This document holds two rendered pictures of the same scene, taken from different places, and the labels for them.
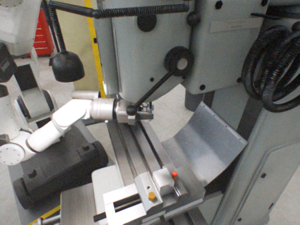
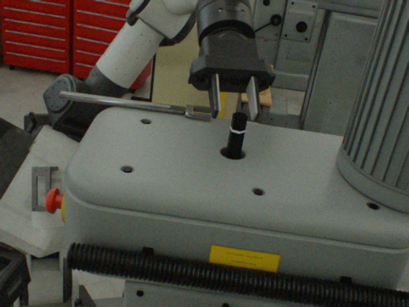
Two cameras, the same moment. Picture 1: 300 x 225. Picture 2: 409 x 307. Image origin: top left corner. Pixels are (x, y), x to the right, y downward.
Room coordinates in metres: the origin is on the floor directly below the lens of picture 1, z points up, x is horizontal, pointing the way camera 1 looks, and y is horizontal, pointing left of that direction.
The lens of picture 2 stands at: (-0.09, -0.18, 2.24)
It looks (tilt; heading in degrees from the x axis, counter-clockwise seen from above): 29 degrees down; 20
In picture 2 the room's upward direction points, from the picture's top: 9 degrees clockwise
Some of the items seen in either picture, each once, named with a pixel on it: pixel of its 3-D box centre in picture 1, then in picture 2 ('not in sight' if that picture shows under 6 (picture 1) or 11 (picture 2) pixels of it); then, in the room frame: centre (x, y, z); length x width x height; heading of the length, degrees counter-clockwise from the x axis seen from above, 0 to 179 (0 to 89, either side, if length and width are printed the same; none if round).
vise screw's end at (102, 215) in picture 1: (100, 216); not in sight; (0.29, 0.16, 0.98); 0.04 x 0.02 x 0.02; 112
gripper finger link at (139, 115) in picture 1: (144, 117); not in sight; (0.51, 0.01, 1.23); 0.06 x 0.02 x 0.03; 88
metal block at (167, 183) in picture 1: (163, 181); not in sight; (0.37, -0.05, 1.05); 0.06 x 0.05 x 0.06; 22
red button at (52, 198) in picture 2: not in sight; (57, 201); (0.45, 0.25, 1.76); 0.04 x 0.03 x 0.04; 20
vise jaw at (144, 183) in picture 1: (147, 191); not in sight; (0.35, 0.00, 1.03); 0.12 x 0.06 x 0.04; 22
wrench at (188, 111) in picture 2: not in sight; (136, 104); (0.58, 0.20, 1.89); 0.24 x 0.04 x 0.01; 113
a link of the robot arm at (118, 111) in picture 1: (120, 111); not in sight; (0.54, 0.10, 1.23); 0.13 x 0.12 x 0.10; 178
